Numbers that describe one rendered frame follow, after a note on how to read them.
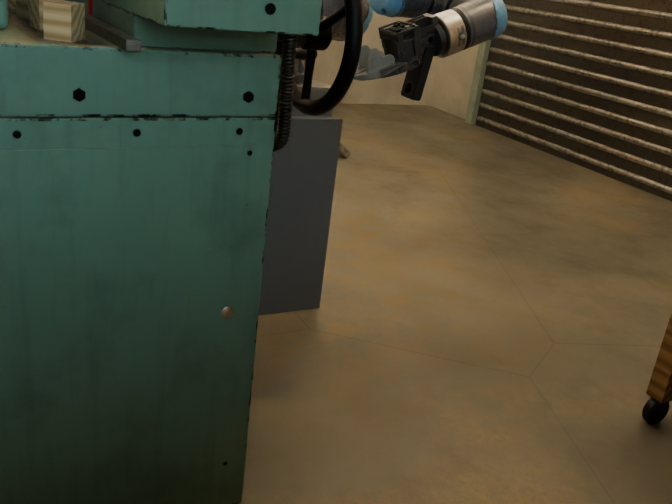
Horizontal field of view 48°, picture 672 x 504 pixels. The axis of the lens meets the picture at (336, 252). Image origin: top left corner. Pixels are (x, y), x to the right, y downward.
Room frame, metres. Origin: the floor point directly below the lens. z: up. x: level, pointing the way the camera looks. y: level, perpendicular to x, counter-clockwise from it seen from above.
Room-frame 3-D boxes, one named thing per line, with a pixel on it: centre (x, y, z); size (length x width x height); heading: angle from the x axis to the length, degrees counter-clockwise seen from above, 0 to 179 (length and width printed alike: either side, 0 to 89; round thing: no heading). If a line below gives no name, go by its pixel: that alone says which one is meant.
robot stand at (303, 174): (2.00, 0.23, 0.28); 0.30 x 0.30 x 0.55; 31
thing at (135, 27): (1.22, 0.32, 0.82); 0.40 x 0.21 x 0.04; 34
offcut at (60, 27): (0.98, 0.38, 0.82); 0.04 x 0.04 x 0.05; 87
